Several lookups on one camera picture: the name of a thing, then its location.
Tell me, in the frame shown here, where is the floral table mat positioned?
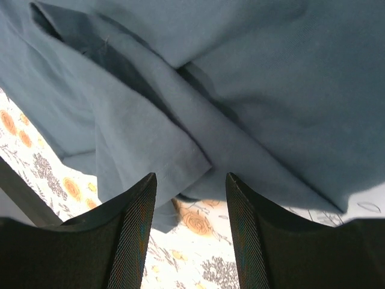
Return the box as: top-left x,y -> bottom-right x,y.
1,93 -> 384,288

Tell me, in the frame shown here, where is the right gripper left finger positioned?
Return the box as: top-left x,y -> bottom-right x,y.
1,173 -> 157,288

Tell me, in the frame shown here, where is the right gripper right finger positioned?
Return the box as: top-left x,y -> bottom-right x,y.
226,173 -> 384,288

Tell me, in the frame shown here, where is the blue grey t shirt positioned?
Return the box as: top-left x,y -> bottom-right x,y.
1,1 -> 384,230

